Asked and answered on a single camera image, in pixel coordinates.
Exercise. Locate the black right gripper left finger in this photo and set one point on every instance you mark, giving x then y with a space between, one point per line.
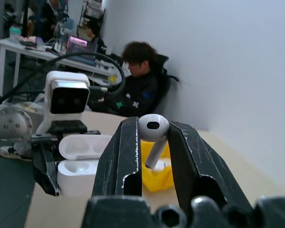
118 154

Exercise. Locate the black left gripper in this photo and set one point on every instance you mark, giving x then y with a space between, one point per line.
66 129

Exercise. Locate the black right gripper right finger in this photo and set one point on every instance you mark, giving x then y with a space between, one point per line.
192 154

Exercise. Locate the white earbud charging case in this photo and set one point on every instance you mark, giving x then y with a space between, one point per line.
78 171

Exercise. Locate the white earbud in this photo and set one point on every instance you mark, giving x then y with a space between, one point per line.
154 127
162 165

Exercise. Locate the yellow bin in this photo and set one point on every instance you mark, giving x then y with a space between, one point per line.
156 180

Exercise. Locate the white and black sneaker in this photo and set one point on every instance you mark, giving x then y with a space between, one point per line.
14 153

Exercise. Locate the dark green table mat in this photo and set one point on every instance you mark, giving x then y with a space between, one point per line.
9 185

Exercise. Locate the seated person in black jacket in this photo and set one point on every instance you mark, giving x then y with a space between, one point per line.
135 92

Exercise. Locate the laptop with pink screen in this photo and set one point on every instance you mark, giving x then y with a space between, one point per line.
79 44

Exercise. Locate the white desk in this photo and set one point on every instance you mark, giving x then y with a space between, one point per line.
38 53

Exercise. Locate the dark-haired person behind desk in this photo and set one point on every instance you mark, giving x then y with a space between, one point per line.
93 31

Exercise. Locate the black metal shelf rack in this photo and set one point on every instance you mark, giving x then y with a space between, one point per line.
92 14

